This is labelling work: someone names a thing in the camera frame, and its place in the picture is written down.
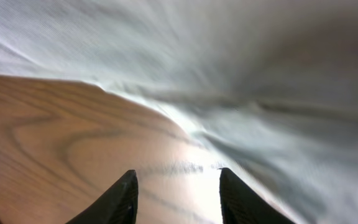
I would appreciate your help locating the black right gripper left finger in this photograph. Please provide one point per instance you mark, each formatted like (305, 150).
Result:
(118, 205)

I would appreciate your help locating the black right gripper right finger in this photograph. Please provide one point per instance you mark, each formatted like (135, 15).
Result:
(241, 205)

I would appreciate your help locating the light grey t-shirt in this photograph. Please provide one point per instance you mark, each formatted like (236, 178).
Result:
(271, 86)

